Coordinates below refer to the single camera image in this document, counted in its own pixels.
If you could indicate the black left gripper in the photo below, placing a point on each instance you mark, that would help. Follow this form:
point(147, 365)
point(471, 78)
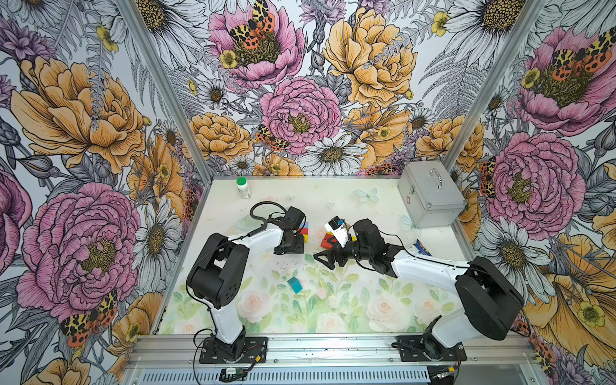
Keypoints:
point(297, 249)

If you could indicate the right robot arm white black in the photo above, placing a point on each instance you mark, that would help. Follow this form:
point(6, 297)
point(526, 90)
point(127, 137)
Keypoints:
point(490, 303)

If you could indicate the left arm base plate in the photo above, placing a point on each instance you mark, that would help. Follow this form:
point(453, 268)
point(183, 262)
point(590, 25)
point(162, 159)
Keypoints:
point(246, 350)

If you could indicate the teal block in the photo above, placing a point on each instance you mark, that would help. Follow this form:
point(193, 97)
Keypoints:
point(295, 285)

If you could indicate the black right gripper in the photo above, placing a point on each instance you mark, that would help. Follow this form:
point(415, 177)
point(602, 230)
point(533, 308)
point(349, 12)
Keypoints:
point(330, 253)

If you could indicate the silver metal first-aid case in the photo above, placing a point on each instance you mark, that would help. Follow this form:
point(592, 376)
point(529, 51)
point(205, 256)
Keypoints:
point(430, 196)

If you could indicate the small circuit board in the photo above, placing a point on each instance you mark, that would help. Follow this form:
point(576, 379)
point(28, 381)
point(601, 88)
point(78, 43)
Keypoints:
point(231, 374)

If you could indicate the white bottle green cap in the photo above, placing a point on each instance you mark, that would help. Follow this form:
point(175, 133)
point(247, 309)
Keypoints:
point(243, 187)

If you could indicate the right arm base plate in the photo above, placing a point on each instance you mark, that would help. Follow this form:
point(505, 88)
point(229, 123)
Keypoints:
point(417, 348)

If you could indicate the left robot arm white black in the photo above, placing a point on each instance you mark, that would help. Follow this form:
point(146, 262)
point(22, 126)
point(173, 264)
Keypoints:
point(217, 274)

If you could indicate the aluminium front rail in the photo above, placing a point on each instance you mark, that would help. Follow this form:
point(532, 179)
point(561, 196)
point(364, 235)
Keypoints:
point(335, 359)

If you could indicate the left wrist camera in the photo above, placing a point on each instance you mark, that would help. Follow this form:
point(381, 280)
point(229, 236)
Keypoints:
point(293, 219)

